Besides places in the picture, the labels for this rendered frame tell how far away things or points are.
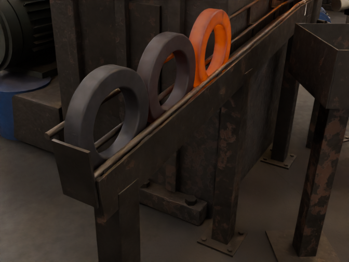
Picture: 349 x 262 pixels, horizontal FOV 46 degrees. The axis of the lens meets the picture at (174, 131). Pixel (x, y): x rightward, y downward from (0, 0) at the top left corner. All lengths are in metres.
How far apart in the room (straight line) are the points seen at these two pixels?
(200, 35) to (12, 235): 0.97
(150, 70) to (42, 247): 0.87
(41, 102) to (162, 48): 1.18
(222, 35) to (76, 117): 0.51
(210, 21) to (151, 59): 0.21
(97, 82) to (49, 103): 1.23
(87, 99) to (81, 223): 0.95
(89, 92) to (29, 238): 0.94
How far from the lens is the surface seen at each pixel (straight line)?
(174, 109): 0.80
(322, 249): 1.48
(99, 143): 0.73
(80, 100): 0.62
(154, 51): 0.75
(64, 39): 1.60
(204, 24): 0.90
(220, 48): 1.03
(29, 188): 1.74
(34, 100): 1.91
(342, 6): 1.90
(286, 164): 1.87
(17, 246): 1.48
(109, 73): 0.64
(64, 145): 0.63
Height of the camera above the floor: 0.95
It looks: 27 degrees down
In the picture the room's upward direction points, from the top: 1 degrees clockwise
